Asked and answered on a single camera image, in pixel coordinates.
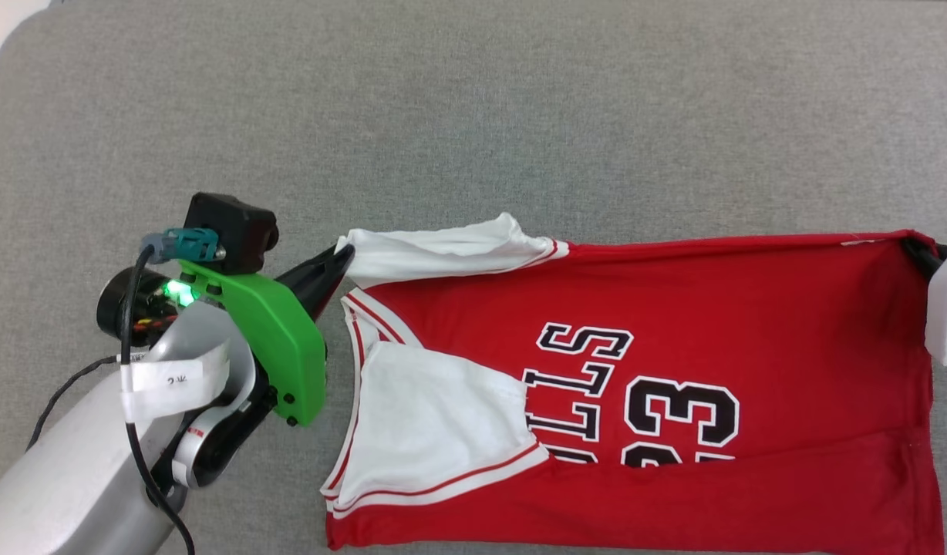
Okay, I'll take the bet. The red Bulls basketball jersey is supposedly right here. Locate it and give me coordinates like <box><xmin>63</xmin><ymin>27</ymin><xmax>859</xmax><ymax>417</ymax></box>
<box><xmin>319</xmin><ymin>212</ymin><xmax>946</xmax><ymax>552</ymax></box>

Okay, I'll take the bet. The grey fabric table cover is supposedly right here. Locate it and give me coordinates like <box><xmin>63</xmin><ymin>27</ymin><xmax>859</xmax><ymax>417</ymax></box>
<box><xmin>0</xmin><ymin>0</ymin><xmax>947</xmax><ymax>555</ymax></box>

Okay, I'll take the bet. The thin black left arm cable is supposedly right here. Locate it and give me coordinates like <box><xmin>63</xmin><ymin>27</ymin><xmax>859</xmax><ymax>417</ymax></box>
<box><xmin>26</xmin><ymin>355</ymin><xmax>124</xmax><ymax>452</ymax></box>

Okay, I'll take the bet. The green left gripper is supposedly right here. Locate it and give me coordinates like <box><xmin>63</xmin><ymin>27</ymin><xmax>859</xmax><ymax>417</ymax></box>
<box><xmin>96</xmin><ymin>244</ymin><xmax>357</xmax><ymax>429</ymax></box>

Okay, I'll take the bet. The teal left camera connector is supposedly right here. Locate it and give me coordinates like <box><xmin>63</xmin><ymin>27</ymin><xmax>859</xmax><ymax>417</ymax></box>
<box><xmin>140</xmin><ymin>227</ymin><xmax>227</xmax><ymax>267</ymax></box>

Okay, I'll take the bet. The black left camera cable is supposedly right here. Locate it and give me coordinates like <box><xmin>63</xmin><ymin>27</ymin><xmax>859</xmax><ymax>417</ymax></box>
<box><xmin>119</xmin><ymin>245</ymin><xmax>197</xmax><ymax>555</ymax></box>

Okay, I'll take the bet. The white paper label tape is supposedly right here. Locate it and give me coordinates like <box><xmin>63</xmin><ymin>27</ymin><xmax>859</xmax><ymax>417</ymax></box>
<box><xmin>120</xmin><ymin>339</ymin><xmax>231</xmax><ymax>423</ymax></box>

